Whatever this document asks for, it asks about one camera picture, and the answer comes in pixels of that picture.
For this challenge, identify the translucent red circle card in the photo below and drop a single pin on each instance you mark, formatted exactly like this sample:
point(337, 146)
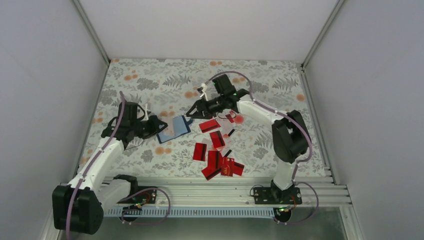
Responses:
point(237, 118)

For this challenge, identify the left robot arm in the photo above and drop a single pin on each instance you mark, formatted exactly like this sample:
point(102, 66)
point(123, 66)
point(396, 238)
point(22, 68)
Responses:
point(79, 205)

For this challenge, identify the red card black stripe middle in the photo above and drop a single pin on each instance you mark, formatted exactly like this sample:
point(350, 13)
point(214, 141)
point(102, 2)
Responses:
point(217, 139)

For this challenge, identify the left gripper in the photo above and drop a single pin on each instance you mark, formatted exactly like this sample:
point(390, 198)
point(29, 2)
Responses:
point(154, 128)

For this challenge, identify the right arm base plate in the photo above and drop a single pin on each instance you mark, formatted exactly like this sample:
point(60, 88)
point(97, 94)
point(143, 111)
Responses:
point(275, 196)

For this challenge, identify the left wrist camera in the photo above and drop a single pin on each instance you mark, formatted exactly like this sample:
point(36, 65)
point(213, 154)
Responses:
point(130, 111)

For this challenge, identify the white floral card front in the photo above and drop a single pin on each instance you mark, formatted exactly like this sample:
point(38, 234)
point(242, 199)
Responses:
point(173, 129)

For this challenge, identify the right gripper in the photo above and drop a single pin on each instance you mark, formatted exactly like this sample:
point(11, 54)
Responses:
point(199, 114)

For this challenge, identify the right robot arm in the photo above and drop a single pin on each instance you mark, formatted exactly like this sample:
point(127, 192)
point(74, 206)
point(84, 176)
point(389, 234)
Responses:
point(290, 135)

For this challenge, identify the red card black stripe left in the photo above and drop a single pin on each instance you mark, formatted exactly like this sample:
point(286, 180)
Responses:
point(199, 153)

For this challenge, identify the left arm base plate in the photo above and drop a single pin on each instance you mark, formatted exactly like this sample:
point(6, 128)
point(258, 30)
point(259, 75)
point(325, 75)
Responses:
point(147, 196)

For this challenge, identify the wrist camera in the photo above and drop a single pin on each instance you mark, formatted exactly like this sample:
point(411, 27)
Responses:
point(130, 111)
point(223, 85)

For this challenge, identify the red card black stripe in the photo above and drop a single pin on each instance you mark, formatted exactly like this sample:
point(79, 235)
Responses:
point(209, 125)
point(199, 153)
point(217, 139)

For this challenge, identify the red card black stripe top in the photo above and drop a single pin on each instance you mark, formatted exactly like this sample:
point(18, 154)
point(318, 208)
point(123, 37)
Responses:
point(209, 125)

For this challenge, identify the white card black stripe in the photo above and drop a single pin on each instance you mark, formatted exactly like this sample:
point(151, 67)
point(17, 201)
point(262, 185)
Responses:
point(227, 128)

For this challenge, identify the red card gold ribbon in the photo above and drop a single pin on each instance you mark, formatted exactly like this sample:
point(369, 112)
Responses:
point(229, 167)

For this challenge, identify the blue card holder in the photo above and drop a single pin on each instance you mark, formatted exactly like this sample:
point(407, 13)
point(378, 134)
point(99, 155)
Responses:
point(184, 124)

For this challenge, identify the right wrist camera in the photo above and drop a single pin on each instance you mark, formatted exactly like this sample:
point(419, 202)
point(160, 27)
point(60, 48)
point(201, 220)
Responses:
point(223, 85)

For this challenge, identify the aluminium rail frame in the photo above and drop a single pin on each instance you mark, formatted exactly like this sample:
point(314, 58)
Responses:
point(235, 191)

